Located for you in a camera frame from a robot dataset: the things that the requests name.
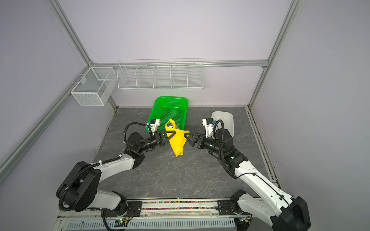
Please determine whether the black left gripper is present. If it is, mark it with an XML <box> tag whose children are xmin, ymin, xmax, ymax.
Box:
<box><xmin>138</xmin><ymin>131</ymin><xmax>176</xmax><ymax>154</ymax></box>

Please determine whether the yellow paper napkin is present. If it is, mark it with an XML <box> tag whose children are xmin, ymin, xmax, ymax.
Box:
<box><xmin>165</xmin><ymin>119</ymin><xmax>190</xmax><ymax>157</ymax></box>

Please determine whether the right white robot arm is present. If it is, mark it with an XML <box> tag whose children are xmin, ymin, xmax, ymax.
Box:
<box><xmin>184</xmin><ymin>129</ymin><xmax>311</xmax><ymax>231</ymax></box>

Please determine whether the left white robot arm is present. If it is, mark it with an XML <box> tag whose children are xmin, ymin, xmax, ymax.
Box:
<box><xmin>56</xmin><ymin>131</ymin><xmax>176</xmax><ymax>214</ymax></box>

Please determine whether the green plastic basket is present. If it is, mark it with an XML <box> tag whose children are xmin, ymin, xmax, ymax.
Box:
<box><xmin>147</xmin><ymin>96</ymin><xmax>189</xmax><ymax>131</ymax></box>

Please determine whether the white plastic tray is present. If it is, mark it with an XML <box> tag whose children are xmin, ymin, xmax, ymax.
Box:
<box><xmin>211</xmin><ymin>111</ymin><xmax>234</xmax><ymax>137</ymax></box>

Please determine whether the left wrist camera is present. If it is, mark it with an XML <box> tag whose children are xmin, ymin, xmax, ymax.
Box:
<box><xmin>146</xmin><ymin>119</ymin><xmax>161</xmax><ymax>133</ymax></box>

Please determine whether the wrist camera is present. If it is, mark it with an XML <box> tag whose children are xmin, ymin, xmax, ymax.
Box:
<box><xmin>146</xmin><ymin>119</ymin><xmax>161</xmax><ymax>133</ymax></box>
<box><xmin>202</xmin><ymin>117</ymin><xmax>215</xmax><ymax>138</ymax></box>

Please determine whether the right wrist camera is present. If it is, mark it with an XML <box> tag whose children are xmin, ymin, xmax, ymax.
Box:
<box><xmin>202</xmin><ymin>117</ymin><xmax>215</xmax><ymax>138</ymax></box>

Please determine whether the white wire wall rack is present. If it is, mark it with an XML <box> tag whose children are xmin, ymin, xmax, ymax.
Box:
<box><xmin>117</xmin><ymin>58</ymin><xmax>205</xmax><ymax>90</ymax></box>

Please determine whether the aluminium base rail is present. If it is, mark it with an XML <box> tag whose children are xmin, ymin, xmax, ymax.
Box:
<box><xmin>51</xmin><ymin>197</ymin><xmax>308</xmax><ymax>231</ymax></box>

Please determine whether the white mesh wall box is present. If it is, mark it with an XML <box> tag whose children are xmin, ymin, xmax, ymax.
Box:
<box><xmin>71</xmin><ymin>67</ymin><xmax>118</xmax><ymax>106</ymax></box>

